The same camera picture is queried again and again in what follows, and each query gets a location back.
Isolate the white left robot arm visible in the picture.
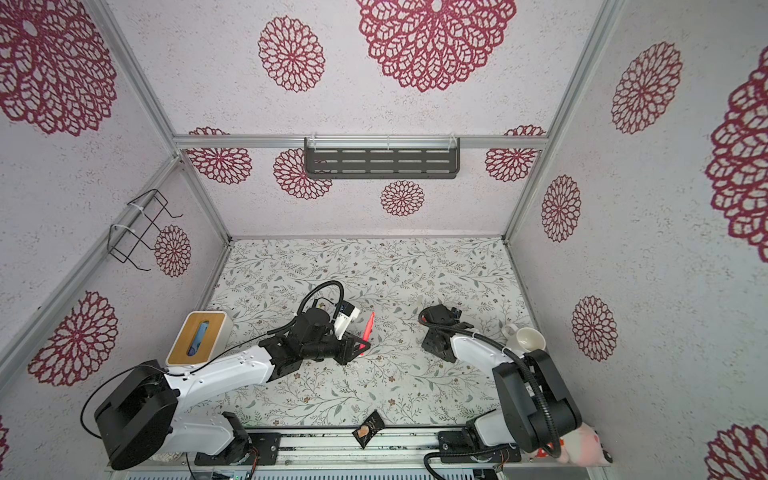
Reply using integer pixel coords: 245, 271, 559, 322
94, 333, 371, 471

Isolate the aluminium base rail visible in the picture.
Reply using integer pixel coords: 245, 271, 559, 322
117, 426, 522, 479

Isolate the white wooden tissue box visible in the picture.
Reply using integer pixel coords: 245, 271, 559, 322
165, 311, 233, 367

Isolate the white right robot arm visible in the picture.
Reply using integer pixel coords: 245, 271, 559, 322
418, 304, 582, 458

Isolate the pink plush toy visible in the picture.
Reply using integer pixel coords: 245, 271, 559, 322
556, 423, 613, 467

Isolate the dark metal wall shelf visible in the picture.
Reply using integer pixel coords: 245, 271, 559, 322
304, 137, 461, 180

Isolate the black snack packet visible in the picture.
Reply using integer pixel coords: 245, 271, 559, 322
352, 411, 385, 449

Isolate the white ceramic mug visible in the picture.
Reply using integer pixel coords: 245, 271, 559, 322
502, 324, 547, 356

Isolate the pink highlighter pen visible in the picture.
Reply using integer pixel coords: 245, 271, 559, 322
358, 312, 376, 355

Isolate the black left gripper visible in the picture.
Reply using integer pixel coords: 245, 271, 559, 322
304, 331, 372, 365

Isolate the black wire wall rack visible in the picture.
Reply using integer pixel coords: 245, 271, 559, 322
106, 188, 183, 272

